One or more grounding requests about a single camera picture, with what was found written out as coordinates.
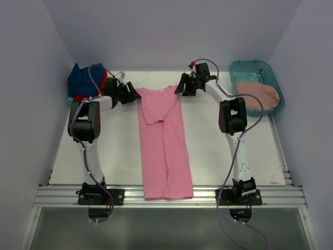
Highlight teal plastic bin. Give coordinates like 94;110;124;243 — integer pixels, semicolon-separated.
229;60;285;116

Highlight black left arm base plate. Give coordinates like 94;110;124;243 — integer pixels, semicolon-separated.
76;189;125;206

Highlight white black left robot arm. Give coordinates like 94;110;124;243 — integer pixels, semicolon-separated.
68;77;141;205

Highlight salmon pink cloth in bin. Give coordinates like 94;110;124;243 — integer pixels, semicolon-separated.
236;82;280;110

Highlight pink t-shirt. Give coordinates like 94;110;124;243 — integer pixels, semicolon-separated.
137;86;194;200

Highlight aluminium mounting rail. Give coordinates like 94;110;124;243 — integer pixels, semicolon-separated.
33;185;307;208

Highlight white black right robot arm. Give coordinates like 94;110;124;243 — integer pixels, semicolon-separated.
175;61;257;205

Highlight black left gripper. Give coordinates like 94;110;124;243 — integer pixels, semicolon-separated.
114;82;141;105

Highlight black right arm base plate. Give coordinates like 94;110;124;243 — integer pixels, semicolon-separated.
215;189;263;206

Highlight folded teal t-shirt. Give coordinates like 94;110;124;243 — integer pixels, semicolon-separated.
67;96;73;104

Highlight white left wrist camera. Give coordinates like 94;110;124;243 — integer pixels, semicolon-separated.
115;71;125;80

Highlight folded blue t-shirt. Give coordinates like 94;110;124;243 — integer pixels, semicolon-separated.
67;63;107;96

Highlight folded red t-shirt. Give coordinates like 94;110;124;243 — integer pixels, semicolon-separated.
69;74;107;101

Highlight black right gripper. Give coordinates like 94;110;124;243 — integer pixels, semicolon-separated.
175;73;200;96

